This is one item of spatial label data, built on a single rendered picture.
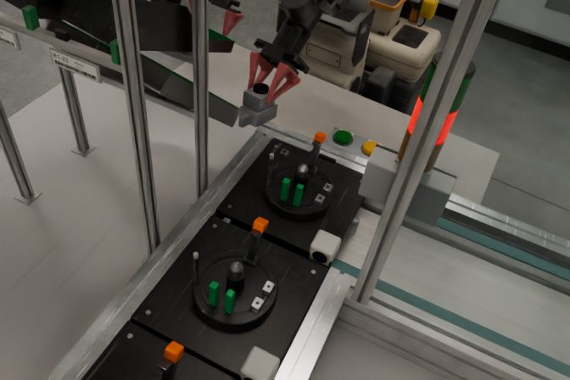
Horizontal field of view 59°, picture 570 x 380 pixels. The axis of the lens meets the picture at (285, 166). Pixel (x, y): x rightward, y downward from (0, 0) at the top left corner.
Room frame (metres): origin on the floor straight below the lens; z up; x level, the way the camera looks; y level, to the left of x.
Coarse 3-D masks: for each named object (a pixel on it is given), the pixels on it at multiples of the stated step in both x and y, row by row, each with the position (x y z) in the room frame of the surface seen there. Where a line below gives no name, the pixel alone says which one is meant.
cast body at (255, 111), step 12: (264, 84) 0.79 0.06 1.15; (252, 96) 0.76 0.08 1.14; (264, 96) 0.76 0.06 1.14; (240, 108) 0.76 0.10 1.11; (252, 108) 0.75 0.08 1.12; (264, 108) 0.76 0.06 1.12; (276, 108) 0.79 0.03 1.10; (240, 120) 0.73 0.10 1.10; (252, 120) 0.74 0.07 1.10; (264, 120) 0.75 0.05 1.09
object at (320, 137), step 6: (318, 132) 0.76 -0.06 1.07; (318, 138) 0.75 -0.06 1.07; (324, 138) 0.75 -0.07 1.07; (312, 144) 0.74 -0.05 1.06; (318, 144) 0.74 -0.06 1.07; (312, 150) 0.75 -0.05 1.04; (318, 150) 0.75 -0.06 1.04; (312, 156) 0.74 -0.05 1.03; (312, 162) 0.74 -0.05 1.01; (312, 168) 0.73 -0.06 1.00
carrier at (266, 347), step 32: (224, 224) 0.59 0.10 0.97; (192, 256) 0.50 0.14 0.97; (224, 256) 0.50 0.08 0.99; (256, 256) 0.50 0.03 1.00; (288, 256) 0.53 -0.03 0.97; (160, 288) 0.43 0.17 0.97; (192, 288) 0.43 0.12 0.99; (224, 288) 0.44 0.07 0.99; (256, 288) 0.45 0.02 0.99; (288, 288) 0.47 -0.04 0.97; (160, 320) 0.38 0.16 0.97; (192, 320) 0.39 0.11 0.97; (224, 320) 0.39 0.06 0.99; (256, 320) 0.39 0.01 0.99; (288, 320) 0.41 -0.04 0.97; (192, 352) 0.34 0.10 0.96; (224, 352) 0.34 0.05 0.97; (256, 352) 0.34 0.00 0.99
